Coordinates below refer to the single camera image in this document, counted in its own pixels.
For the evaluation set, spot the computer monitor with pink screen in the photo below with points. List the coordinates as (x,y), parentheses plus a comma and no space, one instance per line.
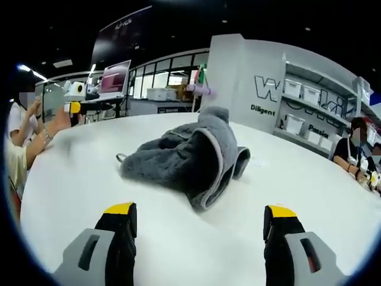
(114,77)

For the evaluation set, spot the white lettered partition panel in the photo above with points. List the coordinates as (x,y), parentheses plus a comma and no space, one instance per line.
(238,80)

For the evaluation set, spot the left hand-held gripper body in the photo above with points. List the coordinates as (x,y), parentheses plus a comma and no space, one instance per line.
(73,90)

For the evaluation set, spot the grey fluffy towel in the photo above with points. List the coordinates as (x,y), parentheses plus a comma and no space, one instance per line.
(178,161)

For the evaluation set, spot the large dark hanging screen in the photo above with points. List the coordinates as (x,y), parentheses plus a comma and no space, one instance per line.
(122,35)

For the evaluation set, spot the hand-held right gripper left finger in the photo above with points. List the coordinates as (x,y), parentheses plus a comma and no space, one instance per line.
(117,238)

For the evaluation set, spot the white storage box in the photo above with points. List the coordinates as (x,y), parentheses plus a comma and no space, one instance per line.
(293,88)
(326,143)
(311,95)
(294,123)
(314,136)

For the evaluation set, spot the person's left hand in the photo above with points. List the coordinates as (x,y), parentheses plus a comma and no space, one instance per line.
(59,122)

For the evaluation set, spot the purple rolled mat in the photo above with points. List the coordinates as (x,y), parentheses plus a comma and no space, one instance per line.
(202,90)

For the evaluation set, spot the grey storage shelf unit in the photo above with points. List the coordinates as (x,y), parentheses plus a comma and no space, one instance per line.
(327,110)

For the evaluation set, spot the white plastic bin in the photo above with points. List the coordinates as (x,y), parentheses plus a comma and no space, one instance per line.
(156,93)

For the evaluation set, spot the white table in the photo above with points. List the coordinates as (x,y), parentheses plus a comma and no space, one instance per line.
(193,247)

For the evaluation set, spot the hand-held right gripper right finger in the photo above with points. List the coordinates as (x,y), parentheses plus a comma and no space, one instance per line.
(279,238)

